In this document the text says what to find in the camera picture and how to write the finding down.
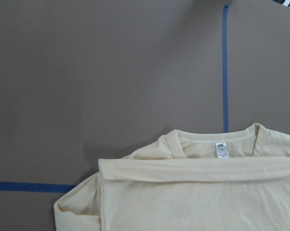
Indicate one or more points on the beige long sleeve shirt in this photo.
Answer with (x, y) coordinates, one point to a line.
(237, 181)

